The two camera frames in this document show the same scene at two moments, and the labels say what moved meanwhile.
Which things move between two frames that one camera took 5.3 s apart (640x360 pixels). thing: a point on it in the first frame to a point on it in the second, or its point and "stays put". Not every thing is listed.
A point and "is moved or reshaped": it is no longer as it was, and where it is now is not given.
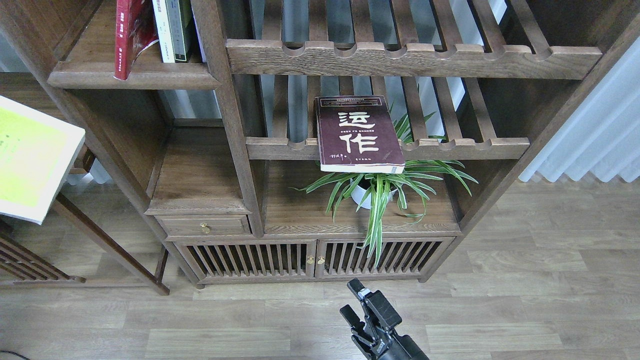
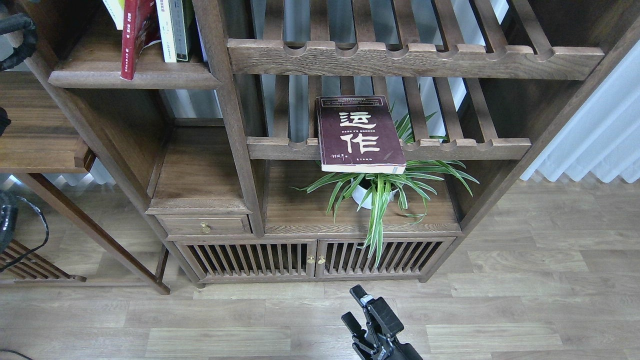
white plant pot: [357, 193] stays put
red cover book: [136, 28] is moved or reshaped
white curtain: [603, 136] stays put
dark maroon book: [358, 134] stays put
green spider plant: [407, 185] stays put
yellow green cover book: [37, 151] to [116, 9]
